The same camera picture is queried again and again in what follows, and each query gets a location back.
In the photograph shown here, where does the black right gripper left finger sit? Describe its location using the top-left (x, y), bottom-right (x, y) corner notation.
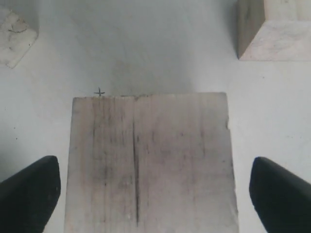
top-left (0, 155), bottom-right (60, 233)

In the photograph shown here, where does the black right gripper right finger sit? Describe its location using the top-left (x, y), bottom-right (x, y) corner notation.
top-left (249, 157), bottom-right (311, 233)

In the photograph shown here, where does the smallest wooden cube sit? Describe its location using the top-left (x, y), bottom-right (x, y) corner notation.
top-left (0, 6), bottom-right (38, 68)

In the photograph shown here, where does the third largest wooden cube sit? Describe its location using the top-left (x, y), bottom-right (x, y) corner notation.
top-left (237, 0), bottom-right (311, 61)

